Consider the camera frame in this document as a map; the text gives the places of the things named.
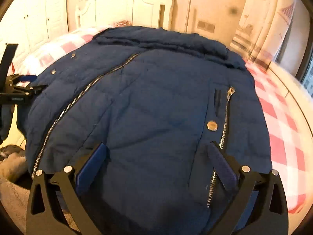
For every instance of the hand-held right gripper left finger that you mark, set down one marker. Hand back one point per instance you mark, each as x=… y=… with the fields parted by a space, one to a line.
x=91 y=164

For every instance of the white slim lamp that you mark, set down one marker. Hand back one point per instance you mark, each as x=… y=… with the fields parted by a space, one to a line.
x=187 y=14

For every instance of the white bed headboard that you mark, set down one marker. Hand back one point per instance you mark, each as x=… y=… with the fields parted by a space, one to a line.
x=117 y=5

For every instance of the grey fluffy blanket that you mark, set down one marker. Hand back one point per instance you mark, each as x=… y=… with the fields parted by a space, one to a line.
x=12 y=188

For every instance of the white wardrobe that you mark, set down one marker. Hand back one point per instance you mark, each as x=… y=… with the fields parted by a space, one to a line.
x=36 y=17

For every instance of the white window ledge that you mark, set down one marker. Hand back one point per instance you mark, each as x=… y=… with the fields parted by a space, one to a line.
x=291 y=83

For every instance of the pink white checked bed sheet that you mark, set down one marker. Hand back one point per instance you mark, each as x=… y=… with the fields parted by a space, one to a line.
x=281 y=127

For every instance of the sailboat print curtain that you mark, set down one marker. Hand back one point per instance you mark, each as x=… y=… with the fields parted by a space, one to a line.
x=259 y=24

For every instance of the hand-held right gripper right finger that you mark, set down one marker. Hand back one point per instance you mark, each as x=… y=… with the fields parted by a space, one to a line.
x=223 y=167

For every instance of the navy quilted jacket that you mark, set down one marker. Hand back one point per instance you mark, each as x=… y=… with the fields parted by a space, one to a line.
x=146 y=102

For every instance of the embroidered patterned pillow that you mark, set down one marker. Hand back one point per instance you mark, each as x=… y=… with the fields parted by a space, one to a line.
x=122 y=23

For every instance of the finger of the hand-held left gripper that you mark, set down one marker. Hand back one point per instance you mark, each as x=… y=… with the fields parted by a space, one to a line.
x=36 y=89
x=27 y=78

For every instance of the wall socket plate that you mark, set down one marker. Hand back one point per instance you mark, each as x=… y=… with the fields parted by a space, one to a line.
x=206 y=26

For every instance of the dark framed window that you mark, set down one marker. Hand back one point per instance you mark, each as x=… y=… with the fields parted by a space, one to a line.
x=308 y=78

